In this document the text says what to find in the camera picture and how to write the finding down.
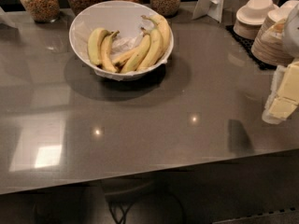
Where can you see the large white bowl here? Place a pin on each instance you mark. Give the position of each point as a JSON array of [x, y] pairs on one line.
[[114, 16]]

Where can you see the stack of small bowls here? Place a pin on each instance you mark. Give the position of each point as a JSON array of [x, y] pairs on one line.
[[250, 17]]

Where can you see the leftmost greenish yellow banana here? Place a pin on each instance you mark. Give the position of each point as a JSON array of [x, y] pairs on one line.
[[94, 42]]

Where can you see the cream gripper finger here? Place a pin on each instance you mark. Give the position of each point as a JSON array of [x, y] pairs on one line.
[[278, 109]]

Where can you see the white paper bowl liner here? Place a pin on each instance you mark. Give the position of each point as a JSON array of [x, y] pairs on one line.
[[122, 44]]

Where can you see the middle yellow banana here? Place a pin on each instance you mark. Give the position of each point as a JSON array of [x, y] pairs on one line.
[[140, 53]]

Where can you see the long yellow banana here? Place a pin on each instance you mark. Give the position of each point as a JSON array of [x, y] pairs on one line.
[[155, 50]]

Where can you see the small short yellow banana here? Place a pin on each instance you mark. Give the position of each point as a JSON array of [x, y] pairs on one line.
[[121, 59]]

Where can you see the black rubber mat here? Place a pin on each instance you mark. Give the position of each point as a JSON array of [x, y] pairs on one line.
[[246, 44]]

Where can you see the stack of paper plates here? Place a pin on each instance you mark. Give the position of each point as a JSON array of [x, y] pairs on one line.
[[267, 46]]

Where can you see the left glass cereal jar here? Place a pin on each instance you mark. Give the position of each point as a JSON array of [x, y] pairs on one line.
[[42, 10]]

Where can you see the white folded sign stand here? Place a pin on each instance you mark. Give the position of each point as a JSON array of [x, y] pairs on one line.
[[210, 8]]

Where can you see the white paper at left edge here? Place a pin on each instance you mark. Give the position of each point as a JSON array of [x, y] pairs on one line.
[[4, 19]]

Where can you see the rear right yellow banana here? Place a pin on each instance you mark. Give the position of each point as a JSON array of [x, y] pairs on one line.
[[162, 24]]

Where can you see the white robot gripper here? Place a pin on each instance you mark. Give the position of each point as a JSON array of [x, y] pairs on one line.
[[292, 33]]

